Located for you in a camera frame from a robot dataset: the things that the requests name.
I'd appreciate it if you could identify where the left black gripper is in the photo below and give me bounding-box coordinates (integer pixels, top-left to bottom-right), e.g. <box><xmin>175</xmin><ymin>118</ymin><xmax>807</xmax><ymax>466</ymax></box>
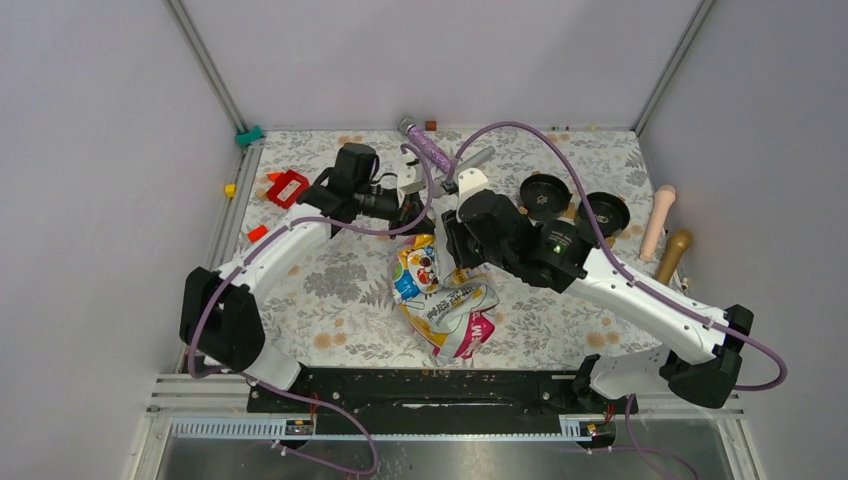
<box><xmin>355</xmin><ymin>184</ymin><xmax>440</xmax><ymax>240</ymax></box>

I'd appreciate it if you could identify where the cat food bag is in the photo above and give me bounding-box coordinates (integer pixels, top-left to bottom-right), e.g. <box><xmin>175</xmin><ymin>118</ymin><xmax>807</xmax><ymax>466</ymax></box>
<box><xmin>389</xmin><ymin>234</ymin><xmax>499</xmax><ymax>365</ymax></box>

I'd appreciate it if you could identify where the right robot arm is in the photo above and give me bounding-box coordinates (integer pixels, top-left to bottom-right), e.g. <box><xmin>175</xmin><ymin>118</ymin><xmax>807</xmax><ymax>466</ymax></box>
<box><xmin>436</xmin><ymin>189</ymin><xmax>753</xmax><ymax>412</ymax></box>

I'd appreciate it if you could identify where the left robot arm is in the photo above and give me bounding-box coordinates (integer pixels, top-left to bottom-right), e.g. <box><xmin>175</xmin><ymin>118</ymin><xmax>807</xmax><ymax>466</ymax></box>
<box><xmin>179</xmin><ymin>142</ymin><xmax>434</xmax><ymax>411</ymax></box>

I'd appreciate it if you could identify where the left black pet bowl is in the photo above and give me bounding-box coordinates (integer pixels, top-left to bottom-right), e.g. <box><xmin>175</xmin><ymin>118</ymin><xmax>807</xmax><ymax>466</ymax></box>
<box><xmin>519</xmin><ymin>173</ymin><xmax>572</xmax><ymax>222</ymax></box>

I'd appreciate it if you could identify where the black pet bowl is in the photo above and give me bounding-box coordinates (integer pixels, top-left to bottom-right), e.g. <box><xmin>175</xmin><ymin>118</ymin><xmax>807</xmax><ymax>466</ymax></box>
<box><xmin>575</xmin><ymin>192</ymin><xmax>631</xmax><ymax>247</ymax></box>
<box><xmin>519</xmin><ymin>173</ymin><xmax>572</xmax><ymax>222</ymax></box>

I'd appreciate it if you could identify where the right black pet bowl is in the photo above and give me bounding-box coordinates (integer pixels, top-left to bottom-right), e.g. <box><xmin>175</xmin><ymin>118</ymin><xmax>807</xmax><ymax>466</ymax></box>
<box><xmin>575</xmin><ymin>192</ymin><xmax>631</xmax><ymax>247</ymax></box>

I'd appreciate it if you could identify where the purple glitter microphone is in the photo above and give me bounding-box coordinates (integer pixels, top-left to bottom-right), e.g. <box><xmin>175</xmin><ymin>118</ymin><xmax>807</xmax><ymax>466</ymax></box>
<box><xmin>397</xmin><ymin>117</ymin><xmax>456</xmax><ymax>177</ymax></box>

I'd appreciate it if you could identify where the grey microphone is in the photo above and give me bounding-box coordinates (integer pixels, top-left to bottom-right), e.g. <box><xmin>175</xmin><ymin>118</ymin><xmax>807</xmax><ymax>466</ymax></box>
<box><xmin>450</xmin><ymin>146</ymin><xmax>496</xmax><ymax>180</ymax></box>

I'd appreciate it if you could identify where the floral table mat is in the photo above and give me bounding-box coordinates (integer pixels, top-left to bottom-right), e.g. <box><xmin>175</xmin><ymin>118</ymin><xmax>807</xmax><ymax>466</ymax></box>
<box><xmin>236</xmin><ymin>128</ymin><xmax>657</xmax><ymax>370</ymax></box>

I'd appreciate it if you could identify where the red toy block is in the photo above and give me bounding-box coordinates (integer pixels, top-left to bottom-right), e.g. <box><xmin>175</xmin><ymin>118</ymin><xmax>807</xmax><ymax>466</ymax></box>
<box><xmin>266</xmin><ymin>169</ymin><xmax>310</xmax><ymax>209</ymax></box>

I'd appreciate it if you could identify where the small orange block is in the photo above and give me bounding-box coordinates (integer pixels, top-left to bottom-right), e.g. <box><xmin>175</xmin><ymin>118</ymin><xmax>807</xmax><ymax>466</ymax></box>
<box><xmin>247</xmin><ymin>224</ymin><xmax>269</xmax><ymax>243</ymax></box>

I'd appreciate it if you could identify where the teal corner clip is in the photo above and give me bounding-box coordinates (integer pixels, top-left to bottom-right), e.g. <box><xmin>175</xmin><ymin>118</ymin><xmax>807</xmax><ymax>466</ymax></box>
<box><xmin>235</xmin><ymin>125</ymin><xmax>264</xmax><ymax>148</ymax></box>

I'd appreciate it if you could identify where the pink microphone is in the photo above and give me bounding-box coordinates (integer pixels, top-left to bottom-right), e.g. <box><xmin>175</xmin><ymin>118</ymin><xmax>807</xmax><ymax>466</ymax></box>
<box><xmin>639</xmin><ymin>185</ymin><xmax>676</xmax><ymax>262</ymax></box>

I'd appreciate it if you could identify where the gold microphone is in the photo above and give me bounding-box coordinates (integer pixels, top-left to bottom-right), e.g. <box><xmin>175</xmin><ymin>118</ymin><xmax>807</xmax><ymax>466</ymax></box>
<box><xmin>654</xmin><ymin>229</ymin><xmax>693</xmax><ymax>285</ymax></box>

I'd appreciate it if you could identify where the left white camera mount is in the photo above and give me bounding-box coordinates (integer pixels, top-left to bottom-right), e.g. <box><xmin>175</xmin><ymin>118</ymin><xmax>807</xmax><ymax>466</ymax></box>
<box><xmin>396</xmin><ymin>163</ymin><xmax>428</xmax><ymax>198</ymax></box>

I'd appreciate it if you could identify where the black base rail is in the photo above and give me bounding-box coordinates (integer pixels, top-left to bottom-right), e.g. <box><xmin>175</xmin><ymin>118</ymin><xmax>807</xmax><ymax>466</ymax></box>
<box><xmin>247</xmin><ymin>367</ymin><xmax>628</xmax><ymax>436</ymax></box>

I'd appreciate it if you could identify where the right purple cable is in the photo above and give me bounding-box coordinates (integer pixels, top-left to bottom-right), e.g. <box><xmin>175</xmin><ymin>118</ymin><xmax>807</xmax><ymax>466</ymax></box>
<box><xmin>445</xmin><ymin>121</ymin><xmax>790</xmax><ymax>480</ymax></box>

